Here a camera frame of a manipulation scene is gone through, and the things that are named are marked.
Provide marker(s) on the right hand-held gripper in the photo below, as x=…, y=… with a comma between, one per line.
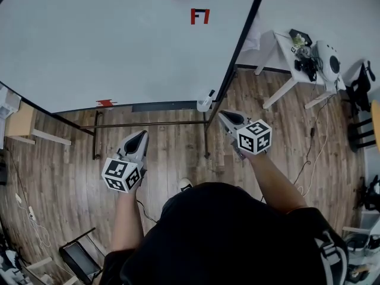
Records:
x=253, y=136

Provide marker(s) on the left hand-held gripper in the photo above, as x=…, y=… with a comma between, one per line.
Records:
x=135, y=147

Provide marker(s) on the black capped white marker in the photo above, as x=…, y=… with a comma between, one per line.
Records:
x=210, y=95

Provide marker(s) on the person's left forearm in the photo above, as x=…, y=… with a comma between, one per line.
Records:
x=126, y=221

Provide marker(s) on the person's right forearm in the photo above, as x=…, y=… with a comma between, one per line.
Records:
x=276, y=180

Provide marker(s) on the black metal whiteboard stand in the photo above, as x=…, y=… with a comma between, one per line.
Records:
x=148, y=124

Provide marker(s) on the black power adapter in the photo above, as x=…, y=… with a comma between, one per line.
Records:
x=312, y=131

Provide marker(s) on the person's white shoe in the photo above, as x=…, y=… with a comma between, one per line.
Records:
x=185, y=183

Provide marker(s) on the white wooden plank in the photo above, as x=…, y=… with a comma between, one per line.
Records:
x=50, y=136

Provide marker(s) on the white side table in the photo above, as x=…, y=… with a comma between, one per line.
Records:
x=285, y=47

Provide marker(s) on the white crumpled plastic sheet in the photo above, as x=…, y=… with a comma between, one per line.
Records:
x=252, y=40

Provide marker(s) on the large white whiteboard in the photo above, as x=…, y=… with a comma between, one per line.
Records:
x=118, y=46

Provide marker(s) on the person's black shirt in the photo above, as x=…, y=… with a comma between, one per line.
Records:
x=225, y=236

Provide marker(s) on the white headset device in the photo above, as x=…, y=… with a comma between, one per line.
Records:
x=325, y=58

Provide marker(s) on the black tray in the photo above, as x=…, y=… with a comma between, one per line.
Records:
x=305, y=34

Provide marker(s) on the yellow round table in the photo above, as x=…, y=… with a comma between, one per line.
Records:
x=376, y=123

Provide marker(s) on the white power strip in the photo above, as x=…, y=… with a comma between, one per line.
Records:
x=32, y=217

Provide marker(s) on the black folding chair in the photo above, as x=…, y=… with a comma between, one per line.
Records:
x=78, y=260

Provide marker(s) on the black tripod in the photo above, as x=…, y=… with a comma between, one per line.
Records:
x=371, y=193

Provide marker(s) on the red and black tape mark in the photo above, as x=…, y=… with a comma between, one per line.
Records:
x=196, y=16

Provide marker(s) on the white plastic box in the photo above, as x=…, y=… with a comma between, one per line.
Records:
x=7, y=101

